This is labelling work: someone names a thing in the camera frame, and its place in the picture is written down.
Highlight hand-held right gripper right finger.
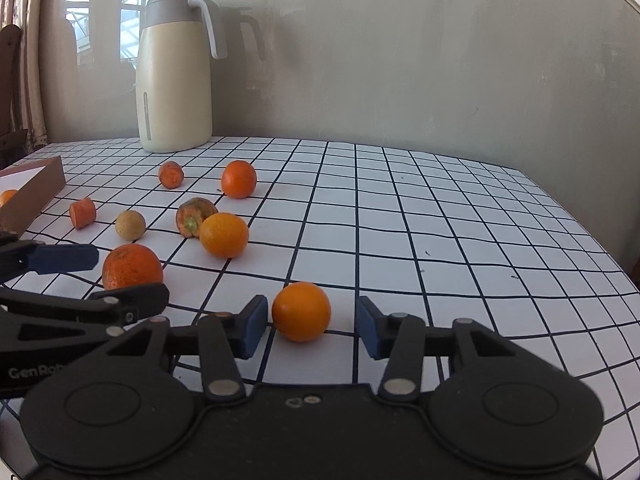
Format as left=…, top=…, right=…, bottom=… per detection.
left=355, top=295, right=521, bottom=404

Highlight beige curtain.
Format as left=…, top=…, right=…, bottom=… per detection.
left=0, top=0, right=51, bottom=153

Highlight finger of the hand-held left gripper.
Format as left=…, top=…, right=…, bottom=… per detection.
left=0, top=230, right=100, bottom=282
left=0, top=282, right=171, bottom=357

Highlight carrot top piece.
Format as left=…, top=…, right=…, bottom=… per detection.
left=175, top=197, right=219, bottom=239

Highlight large dark orange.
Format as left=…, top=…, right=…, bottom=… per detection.
left=102, top=244, right=164, bottom=291

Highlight round carrot piece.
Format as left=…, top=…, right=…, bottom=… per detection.
left=158, top=161, right=185, bottom=190

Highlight dark wooden chair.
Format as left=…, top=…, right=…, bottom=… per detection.
left=0, top=25, right=29, bottom=167

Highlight small round tan potato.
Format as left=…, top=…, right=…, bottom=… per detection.
left=115, top=210, right=147, bottom=242

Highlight tapered carrot piece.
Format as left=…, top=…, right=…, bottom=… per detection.
left=69, top=197, right=97, bottom=231

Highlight white cutting board wooden edge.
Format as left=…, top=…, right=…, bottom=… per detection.
left=0, top=155, right=67, bottom=233

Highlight cream and grey thermos jug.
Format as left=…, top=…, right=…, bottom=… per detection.
left=136, top=0, right=228, bottom=154

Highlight white checked tablecloth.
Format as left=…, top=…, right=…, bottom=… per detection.
left=0, top=136, right=640, bottom=480

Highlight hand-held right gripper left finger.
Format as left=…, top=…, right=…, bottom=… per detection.
left=107, top=295, right=269, bottom=404

